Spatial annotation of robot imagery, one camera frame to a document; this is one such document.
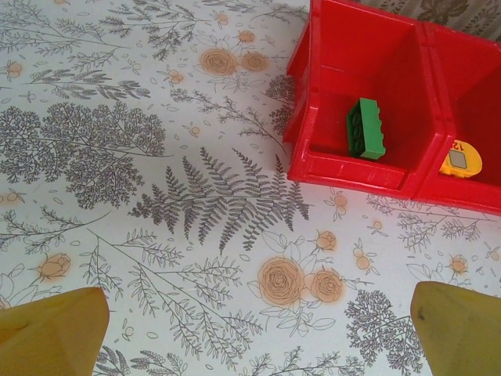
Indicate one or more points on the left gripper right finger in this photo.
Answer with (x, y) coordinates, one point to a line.
(462, 337)

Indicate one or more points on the red plastic bin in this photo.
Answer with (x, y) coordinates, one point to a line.
(375, 58)
(477, 78)

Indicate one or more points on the yellow round piece grey label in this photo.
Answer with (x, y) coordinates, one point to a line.
(473, 154)

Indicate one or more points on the green lego brick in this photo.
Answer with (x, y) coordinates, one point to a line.
(372, 129)

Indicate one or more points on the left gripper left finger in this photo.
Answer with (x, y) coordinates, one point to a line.
(47, 337)

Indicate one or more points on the floral printed table cover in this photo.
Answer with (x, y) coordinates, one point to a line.
(117, 196)

